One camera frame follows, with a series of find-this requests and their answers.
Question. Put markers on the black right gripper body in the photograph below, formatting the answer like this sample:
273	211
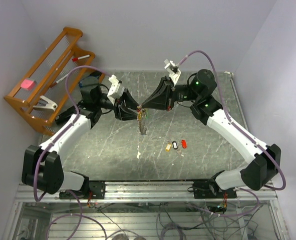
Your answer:
180	92

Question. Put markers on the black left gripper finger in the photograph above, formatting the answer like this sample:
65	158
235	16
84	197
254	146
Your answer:
129	101
128	114

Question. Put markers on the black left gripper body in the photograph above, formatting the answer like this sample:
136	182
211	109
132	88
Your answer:
118	104

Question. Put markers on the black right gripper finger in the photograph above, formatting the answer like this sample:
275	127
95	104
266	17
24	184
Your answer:
162	106
156	95

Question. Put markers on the orange key tag with key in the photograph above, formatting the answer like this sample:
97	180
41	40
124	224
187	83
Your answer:
139	115

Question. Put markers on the yellow handled chain keyring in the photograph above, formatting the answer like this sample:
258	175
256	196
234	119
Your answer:
141	122

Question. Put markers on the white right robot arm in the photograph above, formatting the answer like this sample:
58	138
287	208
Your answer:
263	161

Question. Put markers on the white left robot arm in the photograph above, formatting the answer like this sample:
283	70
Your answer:
42	168

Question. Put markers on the yellow key tag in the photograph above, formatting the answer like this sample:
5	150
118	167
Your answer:
168	146

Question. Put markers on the blue stapler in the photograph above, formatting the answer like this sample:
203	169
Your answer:
91	79

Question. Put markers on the black key tag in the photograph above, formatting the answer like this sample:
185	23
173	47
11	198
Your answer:
175	145

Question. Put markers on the red key tag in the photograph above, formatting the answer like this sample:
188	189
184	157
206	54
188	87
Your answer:
183	144

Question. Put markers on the bare metal key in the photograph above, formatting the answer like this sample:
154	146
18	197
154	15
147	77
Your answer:
179	152

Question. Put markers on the black stapler on rack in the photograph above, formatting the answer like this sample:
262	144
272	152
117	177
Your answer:
65	116

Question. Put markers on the white marker pen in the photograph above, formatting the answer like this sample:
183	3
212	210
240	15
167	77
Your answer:
58	81

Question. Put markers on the red capped marker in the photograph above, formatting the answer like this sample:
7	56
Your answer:
80	58

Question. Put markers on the white binder clip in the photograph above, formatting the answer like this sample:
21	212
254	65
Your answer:
45	104

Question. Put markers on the wooden tiered rack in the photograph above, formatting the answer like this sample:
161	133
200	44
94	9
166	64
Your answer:
53	64

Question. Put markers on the pink eraser block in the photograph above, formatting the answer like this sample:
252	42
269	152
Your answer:
28	84

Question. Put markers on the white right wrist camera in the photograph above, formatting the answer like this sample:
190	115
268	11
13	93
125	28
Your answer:
173	70

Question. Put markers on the aluminium mounting rail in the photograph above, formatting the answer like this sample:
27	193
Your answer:
170	191

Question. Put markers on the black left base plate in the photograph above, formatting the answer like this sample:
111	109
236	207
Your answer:
97	190

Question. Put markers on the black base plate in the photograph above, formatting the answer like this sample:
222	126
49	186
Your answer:
202	191
97	190

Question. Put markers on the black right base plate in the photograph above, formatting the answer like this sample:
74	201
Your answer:
202	191

